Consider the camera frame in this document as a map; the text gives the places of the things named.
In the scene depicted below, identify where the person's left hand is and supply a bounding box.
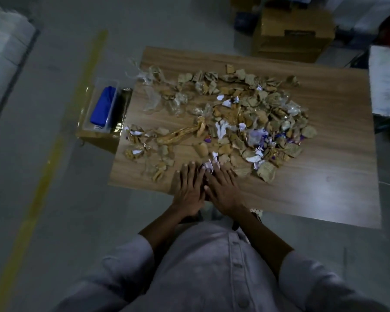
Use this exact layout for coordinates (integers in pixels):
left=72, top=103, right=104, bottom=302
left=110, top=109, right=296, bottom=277
left=170, top=161, right=207, bottom=218

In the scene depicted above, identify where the person's right hand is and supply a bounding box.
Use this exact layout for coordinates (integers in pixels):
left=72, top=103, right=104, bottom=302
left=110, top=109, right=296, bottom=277
left=203, top=162, right=246, bottom=218

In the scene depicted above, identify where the pile of cardboard paper scraps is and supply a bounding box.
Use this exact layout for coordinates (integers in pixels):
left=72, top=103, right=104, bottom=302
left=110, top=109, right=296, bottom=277
left=125, top=58, right=319, bottom=184

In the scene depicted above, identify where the person's left forearm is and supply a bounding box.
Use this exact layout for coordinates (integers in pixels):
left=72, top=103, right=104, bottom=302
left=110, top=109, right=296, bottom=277
left=138, top=204, right=195, bottom=257

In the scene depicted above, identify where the person's right forearm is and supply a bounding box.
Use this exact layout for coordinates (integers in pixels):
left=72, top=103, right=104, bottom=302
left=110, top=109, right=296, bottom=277
left=232, top=206, right=295, bottom=280

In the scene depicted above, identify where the light denim shirt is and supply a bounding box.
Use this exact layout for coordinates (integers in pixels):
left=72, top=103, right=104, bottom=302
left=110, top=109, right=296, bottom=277
left=53, top=221, right=390, bottom=312

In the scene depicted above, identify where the taped brown cardboard box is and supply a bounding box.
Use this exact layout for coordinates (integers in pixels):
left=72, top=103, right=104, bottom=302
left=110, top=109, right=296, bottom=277
left=75, top=87, right=133, bottom=155

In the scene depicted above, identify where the clear plastic box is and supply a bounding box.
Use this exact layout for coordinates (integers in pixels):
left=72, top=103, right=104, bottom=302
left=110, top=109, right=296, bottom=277
left=81, top=78, right=121, bottom=133

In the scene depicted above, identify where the wooden table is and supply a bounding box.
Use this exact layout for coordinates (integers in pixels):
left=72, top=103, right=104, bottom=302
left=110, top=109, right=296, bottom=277
left=107, top=45, right=383, bottom=230

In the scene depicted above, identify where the blue cloth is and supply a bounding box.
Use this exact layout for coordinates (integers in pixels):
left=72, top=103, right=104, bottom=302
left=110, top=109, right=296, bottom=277
left=90, top=86, right=117, bottom=127

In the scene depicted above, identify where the dark blue small box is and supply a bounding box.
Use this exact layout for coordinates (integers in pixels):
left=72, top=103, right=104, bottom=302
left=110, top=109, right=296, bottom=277
left=234, top=11, right=260, bottom=35

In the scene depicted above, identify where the black box with white label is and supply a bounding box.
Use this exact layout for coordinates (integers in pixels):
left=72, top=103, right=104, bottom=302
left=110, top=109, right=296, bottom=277
left=351, top=45, right=390, bottom=133

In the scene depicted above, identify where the brown cardboard box with handle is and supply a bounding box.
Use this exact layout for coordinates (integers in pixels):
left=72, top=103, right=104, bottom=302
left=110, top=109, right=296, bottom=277
left=252, top=6, right=336, bottom=64

